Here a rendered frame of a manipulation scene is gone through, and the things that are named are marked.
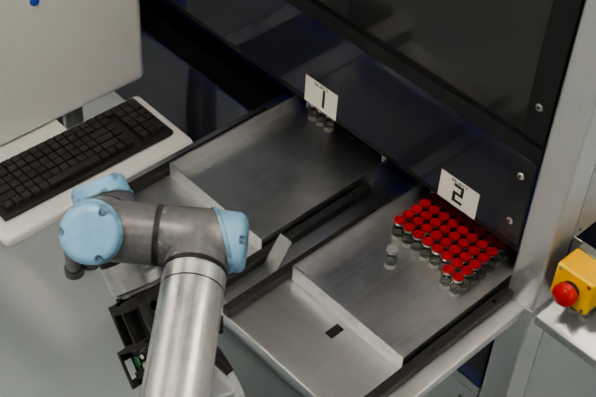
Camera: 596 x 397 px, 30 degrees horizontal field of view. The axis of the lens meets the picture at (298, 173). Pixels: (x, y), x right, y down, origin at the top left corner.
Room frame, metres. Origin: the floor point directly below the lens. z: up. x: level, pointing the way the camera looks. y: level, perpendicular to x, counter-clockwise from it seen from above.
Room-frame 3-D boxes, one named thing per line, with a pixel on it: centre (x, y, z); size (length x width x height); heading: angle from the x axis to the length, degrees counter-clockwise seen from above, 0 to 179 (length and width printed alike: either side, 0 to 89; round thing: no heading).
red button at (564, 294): (1.20, -0.44, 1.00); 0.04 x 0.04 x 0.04; 46
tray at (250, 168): (1.56, 0.03, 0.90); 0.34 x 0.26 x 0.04; 136
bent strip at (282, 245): (1.28, 0.06, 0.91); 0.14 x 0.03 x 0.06; 136
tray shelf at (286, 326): (1.39, -0.04, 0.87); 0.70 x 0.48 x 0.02; 46
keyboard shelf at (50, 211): (1.66, 0.47, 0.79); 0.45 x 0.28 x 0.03; 135
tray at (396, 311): (1.32, -0.21, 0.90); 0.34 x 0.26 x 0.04; 136
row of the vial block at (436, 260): (1.35, -0.24, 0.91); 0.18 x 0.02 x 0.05; 46
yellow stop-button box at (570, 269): (1.23, -0.47, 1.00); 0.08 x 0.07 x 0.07; 136
